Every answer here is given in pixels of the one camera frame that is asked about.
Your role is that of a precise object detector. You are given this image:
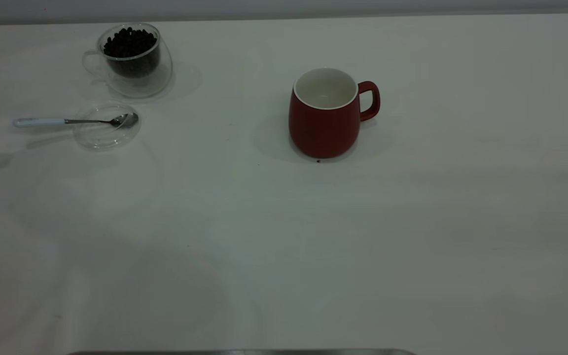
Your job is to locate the red ceramic mug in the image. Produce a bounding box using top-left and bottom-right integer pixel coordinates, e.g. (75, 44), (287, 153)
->
(288, 68), (380, 159)

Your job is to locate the spoon with pale blue handle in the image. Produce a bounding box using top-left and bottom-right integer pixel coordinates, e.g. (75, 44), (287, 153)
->
(13, 113), (139, 130)

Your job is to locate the clear double-wall glass cup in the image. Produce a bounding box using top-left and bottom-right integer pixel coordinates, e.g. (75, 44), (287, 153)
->
(82, 23), (174, 99)

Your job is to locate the clear glass saucer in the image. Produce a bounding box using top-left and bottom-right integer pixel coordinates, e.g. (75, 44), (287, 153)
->
(73, 102), (142, 151)

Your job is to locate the dark coffee beans pile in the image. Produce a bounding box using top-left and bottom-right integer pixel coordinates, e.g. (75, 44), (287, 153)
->
(104, 28), (160, 78)

